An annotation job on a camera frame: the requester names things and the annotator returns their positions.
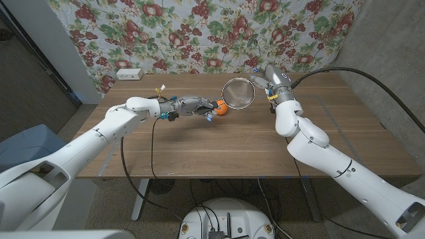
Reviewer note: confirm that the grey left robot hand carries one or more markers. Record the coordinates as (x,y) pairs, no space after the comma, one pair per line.
(189,106)

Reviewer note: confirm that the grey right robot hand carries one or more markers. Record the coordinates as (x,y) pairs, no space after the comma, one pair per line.
(279,83)

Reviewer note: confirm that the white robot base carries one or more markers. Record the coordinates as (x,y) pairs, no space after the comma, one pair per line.
(245,219)

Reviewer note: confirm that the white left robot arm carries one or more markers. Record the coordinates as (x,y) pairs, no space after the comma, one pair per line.
(73,156)

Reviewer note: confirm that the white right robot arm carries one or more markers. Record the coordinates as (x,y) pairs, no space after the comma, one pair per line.
(332,159)

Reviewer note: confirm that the orange fruit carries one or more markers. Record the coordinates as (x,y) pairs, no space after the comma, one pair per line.
(223,109)

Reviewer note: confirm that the white power strip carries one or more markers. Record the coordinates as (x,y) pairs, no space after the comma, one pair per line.
(129,74)

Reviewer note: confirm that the floral fruit print backdrop cloth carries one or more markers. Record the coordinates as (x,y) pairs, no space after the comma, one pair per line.
(216,36)

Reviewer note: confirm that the round black fan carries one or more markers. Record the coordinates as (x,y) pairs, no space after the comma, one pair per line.
(161,186)

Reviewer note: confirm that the white table leg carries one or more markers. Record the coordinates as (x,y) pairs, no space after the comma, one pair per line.
(139,202)

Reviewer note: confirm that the grey table leg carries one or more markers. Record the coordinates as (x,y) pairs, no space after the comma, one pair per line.
(312,202)

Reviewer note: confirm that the dark grey door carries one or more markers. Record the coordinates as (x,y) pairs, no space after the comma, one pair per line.
(26,93)

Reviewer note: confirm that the blue-grey plastic bin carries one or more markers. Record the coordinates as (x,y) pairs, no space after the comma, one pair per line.
(20,146)

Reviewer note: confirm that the white robot chest edge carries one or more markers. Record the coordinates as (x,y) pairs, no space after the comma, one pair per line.
(66,235)

